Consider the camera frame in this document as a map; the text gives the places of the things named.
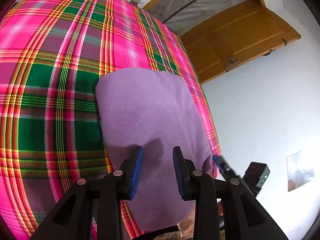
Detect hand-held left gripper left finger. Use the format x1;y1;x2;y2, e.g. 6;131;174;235
30;145;144;240

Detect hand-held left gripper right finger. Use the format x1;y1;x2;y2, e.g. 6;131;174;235
172;146;288;240

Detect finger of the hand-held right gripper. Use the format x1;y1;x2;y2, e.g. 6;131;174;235
212;155;242;181

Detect purple fleece pants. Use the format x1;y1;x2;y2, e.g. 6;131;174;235
96;67;215;232

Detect pink green plaid blanket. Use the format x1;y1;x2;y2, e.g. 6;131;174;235
0;0;222;240

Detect wooden door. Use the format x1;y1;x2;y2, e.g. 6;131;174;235
180;0;302;86

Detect translucent door curtain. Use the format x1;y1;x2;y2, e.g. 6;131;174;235
147;0;251;34

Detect metal door handle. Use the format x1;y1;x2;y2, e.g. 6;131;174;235
224;55;239;70

